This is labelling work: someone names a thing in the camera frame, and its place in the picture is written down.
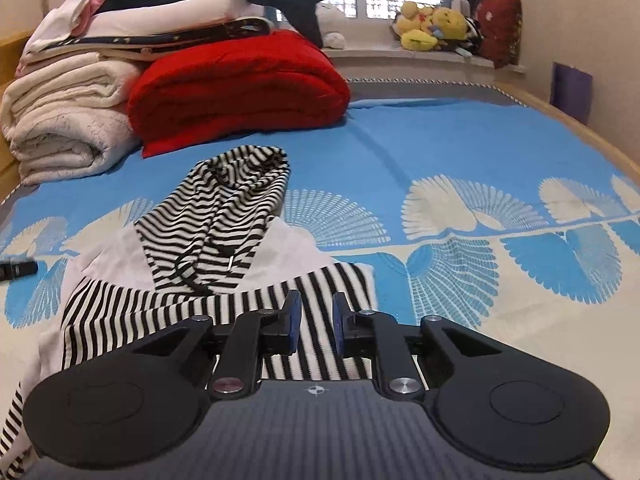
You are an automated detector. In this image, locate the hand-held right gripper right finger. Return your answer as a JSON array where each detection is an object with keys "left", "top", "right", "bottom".
[{"left": 332, "top": 291, "right": 506, "bottom": 402}]

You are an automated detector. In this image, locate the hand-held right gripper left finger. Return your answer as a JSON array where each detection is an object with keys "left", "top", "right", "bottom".
[{"left": 120, "top": 290, "right": 303, "bottom": 402}]

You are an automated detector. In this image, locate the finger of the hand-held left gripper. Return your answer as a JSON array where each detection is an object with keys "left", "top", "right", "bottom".
[{"left": 0, "top": 259, "right": 39, "bottom": 282}]

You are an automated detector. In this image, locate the striped black white hoodie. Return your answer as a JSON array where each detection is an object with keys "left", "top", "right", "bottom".
[{"left": 0, "top": 145, "right": 376, "bottom": 480}]

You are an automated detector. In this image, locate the cream fleece folded blanket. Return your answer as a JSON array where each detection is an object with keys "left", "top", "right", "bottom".
[{"left": 0, "top": 51, "right": 147, "bottom": 187}]

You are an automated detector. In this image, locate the blue printed bedsheet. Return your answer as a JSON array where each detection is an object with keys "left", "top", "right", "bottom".
[{"left": 0, "top": 95, "right": 640, "bottom": 480}]

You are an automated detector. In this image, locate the red folded blanket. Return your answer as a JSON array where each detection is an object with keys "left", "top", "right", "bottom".
[{"left": 127, "top": 29, "right": 351, "bottom": 158}]

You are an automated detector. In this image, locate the grey mattress pad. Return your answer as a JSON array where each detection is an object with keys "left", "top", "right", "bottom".
[{"left": 344, "top": 78, "right": 523, "bottom": 109}]

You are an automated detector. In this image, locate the white cloth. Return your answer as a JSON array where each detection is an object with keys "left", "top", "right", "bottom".
[{"left": 25, "top": 0, "right": 101, "bottom": 53}]

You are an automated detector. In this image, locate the dark patterned folded blanket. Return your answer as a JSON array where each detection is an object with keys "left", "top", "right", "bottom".
[{"left": 24, "top": 16, "right": 273, "bottom": 64}]

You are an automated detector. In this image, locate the white window sill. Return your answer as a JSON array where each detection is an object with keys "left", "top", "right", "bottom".
[{"left": 321, "top": 44, "right": 527, "bottom": 77}]

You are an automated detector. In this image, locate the yellow flat plush toy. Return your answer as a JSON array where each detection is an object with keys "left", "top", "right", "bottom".
[{"left": 400, "top": 28, "right": 442, "bottom": 52}]

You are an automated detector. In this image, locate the white folded quilt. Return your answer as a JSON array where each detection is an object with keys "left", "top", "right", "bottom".
[{"left": 91, "top": 0, "right": 273, "bottom": 39}]

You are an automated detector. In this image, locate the black white striped plush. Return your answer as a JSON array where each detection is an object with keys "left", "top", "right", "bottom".
[{"left": 456, "top": 16, "right": 485, "bottom": 55}]

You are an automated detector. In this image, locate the yellow duck plush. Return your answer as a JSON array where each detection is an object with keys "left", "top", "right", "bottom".
[{"left": 401, "top": 1, "right": 435, "bottom": 32}]

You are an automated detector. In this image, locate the yellow round plush toy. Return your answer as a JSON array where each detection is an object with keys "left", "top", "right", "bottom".
[{"left": 432, "top": 7, "right": 469, "bottom": 42}]

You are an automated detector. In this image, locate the purple board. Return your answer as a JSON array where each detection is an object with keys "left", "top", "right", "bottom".
[{"left": 551, "top": 61, "right": 594, "bottom": 124}]

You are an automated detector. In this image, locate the dark red cushion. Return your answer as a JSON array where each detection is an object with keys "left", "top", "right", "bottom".
[{"left": 476, "top": 0, "right": 524, "bottom": 69}]

